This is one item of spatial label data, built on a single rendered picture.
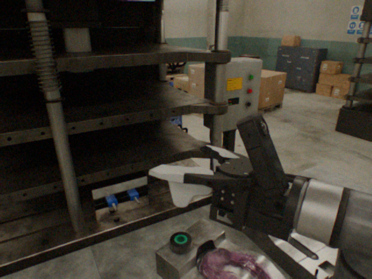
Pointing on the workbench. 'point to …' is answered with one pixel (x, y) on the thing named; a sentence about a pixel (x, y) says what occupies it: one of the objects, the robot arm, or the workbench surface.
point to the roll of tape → (181, 242)
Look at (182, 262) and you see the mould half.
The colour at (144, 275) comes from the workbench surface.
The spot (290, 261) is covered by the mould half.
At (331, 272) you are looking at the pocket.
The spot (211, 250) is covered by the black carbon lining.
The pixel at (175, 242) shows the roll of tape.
